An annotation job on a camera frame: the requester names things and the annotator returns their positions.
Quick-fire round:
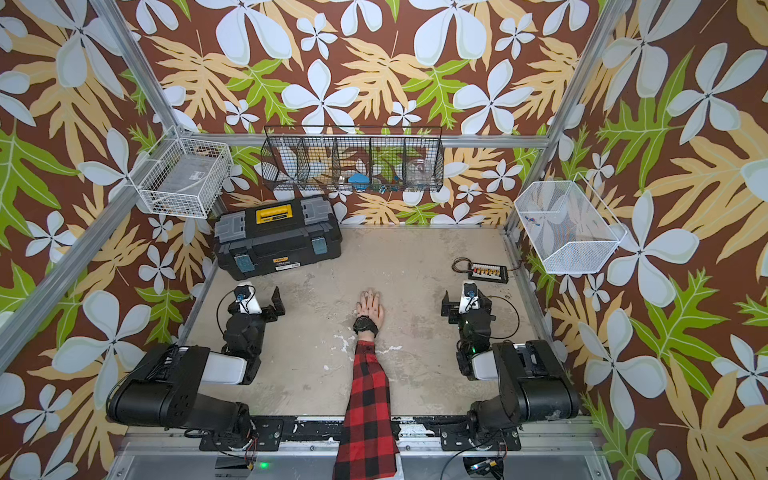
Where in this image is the black wrist watch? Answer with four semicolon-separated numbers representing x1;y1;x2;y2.
353;315;379;337

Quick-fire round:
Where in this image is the blue item in black basket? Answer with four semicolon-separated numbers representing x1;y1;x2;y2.
347;173;371;191

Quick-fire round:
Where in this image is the forearm in red plaid sleeve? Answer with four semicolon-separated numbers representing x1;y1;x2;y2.
332;339;400;480

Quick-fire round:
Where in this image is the white wire basket left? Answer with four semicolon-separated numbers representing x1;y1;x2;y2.
130;127;233;219

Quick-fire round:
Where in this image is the black wire basket rear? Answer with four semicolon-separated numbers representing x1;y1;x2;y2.
258;126;445;193

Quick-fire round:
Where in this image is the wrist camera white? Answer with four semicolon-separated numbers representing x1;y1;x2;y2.
458;280;480;314
234;283;262;314

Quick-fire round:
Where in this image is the white wire basket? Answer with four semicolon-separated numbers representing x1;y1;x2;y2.
130;127;233;219
514;174;627;276

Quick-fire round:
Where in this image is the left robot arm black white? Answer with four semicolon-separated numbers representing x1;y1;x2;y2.
106;284;285;455

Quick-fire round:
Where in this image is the person's bare hand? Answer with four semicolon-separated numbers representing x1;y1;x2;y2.
355;289;385;328

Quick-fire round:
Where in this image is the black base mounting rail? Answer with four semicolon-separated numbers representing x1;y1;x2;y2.
185;415;521;454

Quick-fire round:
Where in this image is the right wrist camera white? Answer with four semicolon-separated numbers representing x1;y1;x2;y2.
458;280;480;314

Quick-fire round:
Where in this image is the black power strip with cable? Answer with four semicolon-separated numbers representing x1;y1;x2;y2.
451;257;520;284

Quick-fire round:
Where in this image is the black toolbox with yellow label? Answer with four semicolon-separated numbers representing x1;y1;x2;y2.
214;195;343;280

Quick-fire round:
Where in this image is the white wire basket right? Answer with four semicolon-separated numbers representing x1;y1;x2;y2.
514;174;627;276

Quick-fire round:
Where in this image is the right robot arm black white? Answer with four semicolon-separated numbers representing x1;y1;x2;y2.
437;284;581;452

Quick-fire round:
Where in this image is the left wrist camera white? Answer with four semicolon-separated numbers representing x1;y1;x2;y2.
234;283;262;314

